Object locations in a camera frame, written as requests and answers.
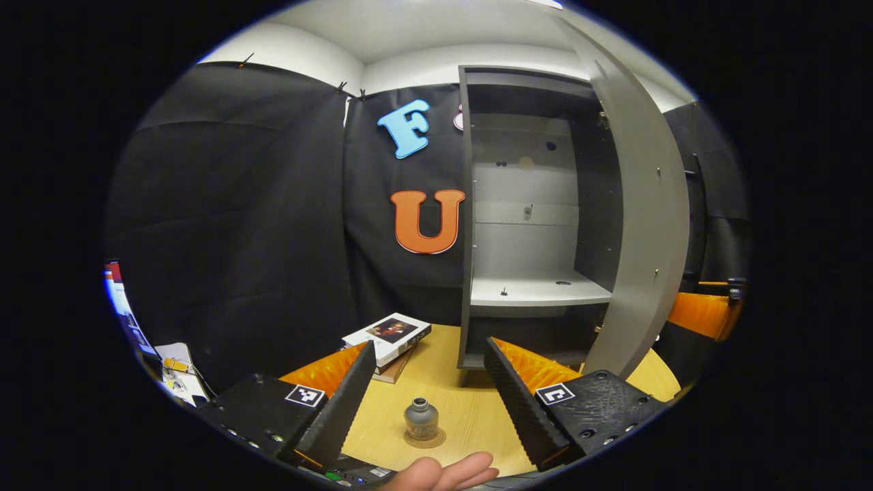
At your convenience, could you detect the grey cabinet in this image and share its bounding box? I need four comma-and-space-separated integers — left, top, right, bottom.
457, 65, 625, 370

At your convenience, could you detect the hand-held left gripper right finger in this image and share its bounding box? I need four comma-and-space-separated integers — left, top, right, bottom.
483, 336, 667, 473

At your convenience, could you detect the brown book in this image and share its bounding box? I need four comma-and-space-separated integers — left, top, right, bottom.
372, 344, 418, 385

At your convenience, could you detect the black cabinet door handle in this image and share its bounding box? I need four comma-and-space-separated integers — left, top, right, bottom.
684, 153, 705, 277

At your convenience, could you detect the computer monitor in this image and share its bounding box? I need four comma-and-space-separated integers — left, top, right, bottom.
104, 261, 159, 357

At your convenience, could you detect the white book with portrait cover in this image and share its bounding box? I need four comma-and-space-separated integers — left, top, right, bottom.
342, 312, 432, 368

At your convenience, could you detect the round brown coaster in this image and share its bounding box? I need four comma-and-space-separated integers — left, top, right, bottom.
402, 426, 447, 449

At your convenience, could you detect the white cabinet shelf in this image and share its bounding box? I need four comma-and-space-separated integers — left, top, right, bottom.
469, 269, 613, 309

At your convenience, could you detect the silver bottle with printed label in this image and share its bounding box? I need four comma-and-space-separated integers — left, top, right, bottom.
403, 398, 440, 441

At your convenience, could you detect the black backdrop cloth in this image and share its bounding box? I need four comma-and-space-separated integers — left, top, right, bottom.
104, 61, 751, 393

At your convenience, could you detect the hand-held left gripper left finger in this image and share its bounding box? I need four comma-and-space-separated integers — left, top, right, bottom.
198, 340, 378, 470

